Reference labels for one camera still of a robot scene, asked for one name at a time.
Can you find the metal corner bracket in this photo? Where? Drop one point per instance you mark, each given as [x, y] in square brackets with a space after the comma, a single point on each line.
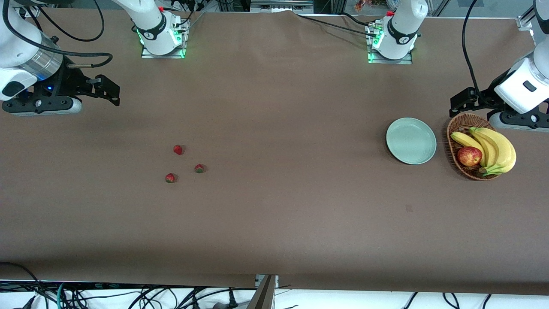
[32, 12]
[525, 23]

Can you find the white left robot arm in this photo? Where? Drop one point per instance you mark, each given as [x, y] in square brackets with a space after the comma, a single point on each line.
[399, 30]

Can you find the aluminium frame profile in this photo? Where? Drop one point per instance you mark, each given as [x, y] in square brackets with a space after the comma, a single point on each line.
[279, 6]

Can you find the red apple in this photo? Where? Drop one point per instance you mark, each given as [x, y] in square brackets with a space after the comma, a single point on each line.
[469, 156]

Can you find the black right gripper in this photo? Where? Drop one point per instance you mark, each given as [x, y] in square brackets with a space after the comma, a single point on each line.
[70, 82]

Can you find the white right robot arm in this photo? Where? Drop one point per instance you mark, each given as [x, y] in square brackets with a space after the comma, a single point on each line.
[154, 25]

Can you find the brown wicker basket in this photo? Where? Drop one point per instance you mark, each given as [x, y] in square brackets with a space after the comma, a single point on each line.
[461, 126]

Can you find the pale green round plate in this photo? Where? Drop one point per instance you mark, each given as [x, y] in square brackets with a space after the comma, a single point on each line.
[411, 140]

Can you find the colourful background object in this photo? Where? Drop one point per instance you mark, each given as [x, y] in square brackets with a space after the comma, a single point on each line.
[369, 5]

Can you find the yellow banana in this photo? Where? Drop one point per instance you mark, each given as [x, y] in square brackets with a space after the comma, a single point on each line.
[467, 140]
[508, 154]
[489, 148]

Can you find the red strawberry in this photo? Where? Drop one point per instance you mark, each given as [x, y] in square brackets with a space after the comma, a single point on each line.
[199, 168]
[178, 149]
[170, 177]

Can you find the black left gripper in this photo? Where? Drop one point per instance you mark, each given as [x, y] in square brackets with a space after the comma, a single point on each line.
[489, 94]

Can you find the brown table cover sheet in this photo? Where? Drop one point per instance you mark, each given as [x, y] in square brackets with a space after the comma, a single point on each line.
[274, 128]

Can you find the brown wooden post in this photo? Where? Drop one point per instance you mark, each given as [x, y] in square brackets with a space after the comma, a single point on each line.
[262, 298]

